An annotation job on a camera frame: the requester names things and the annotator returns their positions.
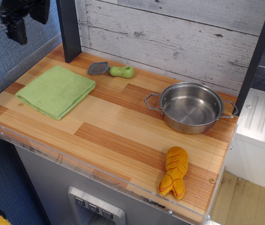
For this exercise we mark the silver button panel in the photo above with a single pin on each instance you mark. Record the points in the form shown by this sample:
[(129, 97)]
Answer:
[(91, 210)]

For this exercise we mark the stainless steel pot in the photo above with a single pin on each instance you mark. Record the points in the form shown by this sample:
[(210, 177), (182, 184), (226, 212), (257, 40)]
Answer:
[(190, 108)]

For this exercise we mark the dark grey post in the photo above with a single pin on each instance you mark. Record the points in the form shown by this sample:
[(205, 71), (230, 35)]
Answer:
[(69, 29), (254, 63)]

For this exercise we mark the white ribbed toy appliance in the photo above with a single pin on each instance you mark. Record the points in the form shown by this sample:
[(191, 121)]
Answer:
[(246, 158)]

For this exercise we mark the dark grey right post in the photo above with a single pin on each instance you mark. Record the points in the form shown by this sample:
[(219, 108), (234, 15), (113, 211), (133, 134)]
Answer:
[(254, 63)]

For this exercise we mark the dark grey left post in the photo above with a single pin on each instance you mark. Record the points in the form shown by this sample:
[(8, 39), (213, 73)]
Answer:
[(69, 29)]

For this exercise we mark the clear acrylic table guard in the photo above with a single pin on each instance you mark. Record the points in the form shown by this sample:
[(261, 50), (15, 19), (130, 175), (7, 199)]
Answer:
[(129, 157)]

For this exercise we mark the green cloth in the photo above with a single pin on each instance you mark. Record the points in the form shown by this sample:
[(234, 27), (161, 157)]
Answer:
[(56, 92)]

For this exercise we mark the toy spatula green handle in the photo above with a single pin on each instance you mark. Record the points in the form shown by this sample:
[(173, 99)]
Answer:
[(102, 67)]

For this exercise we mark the orange plush shrimp tempura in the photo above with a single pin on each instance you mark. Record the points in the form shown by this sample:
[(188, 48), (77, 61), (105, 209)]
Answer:
[(176, 169)]

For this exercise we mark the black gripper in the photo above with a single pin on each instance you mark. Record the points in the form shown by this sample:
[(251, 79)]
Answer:
[(12, 13)]

